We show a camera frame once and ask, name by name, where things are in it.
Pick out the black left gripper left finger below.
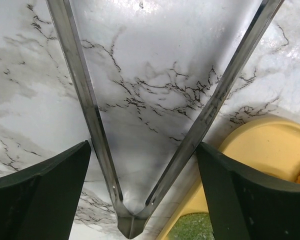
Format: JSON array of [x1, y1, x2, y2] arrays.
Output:
[[0, 141, 92, 240]]

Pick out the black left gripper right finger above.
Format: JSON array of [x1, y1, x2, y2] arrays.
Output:
[[196, 142, 300, 240]]

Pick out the metal serving tongs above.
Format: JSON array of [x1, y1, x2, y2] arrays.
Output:
[[47, 0, 282, 239]]

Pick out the green snowball cake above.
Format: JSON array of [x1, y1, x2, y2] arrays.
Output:
[[167, 213, 215, 240]]

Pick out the yellow serving tray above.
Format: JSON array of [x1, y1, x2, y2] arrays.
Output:
[[158, 117, 300, 240]]

